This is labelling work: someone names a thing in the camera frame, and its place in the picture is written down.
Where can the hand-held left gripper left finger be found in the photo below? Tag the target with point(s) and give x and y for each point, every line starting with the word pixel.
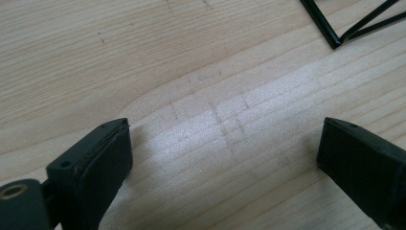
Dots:
pixel 95 166

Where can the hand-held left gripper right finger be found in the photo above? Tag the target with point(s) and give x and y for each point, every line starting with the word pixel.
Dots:
pixel 360 163

